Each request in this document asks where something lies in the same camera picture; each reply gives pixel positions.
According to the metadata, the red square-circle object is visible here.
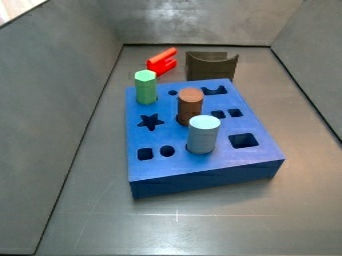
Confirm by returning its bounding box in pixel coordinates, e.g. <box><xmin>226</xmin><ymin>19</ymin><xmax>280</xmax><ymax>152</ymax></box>
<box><xmin>146</xmin><ymin>47</ymin><xmax>178</xmax><ymax>76</ymax></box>

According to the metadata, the blue fixture block with holes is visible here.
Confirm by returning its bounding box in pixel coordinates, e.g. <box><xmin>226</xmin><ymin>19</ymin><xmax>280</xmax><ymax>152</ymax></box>
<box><xmin>126</xmin><ymin>79</ymin><xmax>285</xmax><ymax>199</ymax></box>

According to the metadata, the light blue cylinder peg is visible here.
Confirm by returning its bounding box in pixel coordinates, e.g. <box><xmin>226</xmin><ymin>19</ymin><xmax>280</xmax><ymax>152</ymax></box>
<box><xmin>186</xmin><ymin>115</ymin><xmax>221</xmax><ymax>154</ymax></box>

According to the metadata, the brown cylinder peg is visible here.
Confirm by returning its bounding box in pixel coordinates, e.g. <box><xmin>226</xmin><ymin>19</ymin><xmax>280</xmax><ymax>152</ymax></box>
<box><xmin>177</xmin><ymin>88</ymin><xmax>205</xmax><ymax>126</ymax></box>

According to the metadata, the green hexagonal peg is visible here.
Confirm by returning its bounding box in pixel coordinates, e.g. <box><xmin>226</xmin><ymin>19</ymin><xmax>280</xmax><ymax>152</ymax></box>
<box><xmin>135</xmin><ymin>70</ymin><xmax>158</xmax><ymax>105</ymax></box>

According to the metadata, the dark grey curved holder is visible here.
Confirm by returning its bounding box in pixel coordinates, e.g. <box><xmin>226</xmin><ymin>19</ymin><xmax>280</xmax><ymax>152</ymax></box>
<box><xmin>186</xmin><ymin>51</ymin><xmax>240</xmax><ymax>81</ymax></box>

